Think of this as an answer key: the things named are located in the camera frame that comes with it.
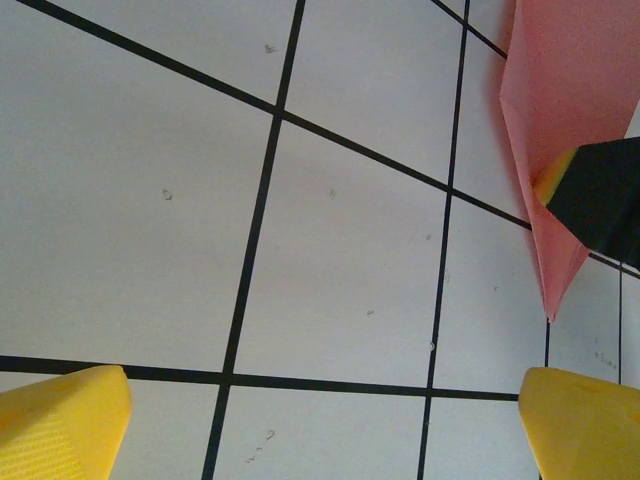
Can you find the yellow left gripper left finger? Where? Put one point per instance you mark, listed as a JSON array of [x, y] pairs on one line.
[[60, 430]]

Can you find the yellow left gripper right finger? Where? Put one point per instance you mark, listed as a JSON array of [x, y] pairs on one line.
[[585, 430]]

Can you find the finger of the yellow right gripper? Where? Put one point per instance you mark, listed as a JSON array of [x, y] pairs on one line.
[[600, 200]]

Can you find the pink paper sheet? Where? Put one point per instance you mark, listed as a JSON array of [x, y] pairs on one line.
[[565, 75]]

